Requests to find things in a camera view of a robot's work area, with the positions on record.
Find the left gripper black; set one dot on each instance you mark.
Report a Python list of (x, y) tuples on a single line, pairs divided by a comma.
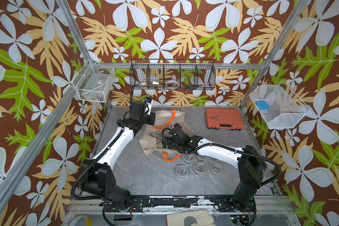
[(151, 119)]

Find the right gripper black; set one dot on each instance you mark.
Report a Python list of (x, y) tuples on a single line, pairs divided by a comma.
[(170, 139)]

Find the beige canvas bag orange handles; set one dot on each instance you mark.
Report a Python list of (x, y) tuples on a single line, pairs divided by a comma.
[(163, 119)]

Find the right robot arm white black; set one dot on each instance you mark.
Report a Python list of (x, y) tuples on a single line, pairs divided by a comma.
[(254, 170)]

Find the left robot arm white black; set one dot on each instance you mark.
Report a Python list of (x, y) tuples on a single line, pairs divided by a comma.
[(97, 181)]

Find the red plastic tool case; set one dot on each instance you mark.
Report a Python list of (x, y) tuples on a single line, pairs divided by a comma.
[(223, 118)]

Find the beige work glove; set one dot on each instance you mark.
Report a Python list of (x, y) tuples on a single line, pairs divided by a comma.
[(190, 218)]

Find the blue object in basket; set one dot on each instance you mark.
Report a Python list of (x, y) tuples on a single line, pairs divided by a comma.
[(262, 105)]

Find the white mesh basket right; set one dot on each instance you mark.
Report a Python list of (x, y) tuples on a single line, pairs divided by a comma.
[(286, 110)]

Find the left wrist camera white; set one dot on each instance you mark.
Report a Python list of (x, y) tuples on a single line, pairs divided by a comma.
[(148, 102)]

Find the black wire basket rear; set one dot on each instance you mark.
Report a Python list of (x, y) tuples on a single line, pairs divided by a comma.
[(191, 74)]

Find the white wire basket left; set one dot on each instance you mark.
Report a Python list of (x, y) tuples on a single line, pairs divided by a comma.
[(93, 82)]

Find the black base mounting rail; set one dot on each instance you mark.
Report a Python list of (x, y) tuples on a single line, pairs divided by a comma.
[(221, 203)]

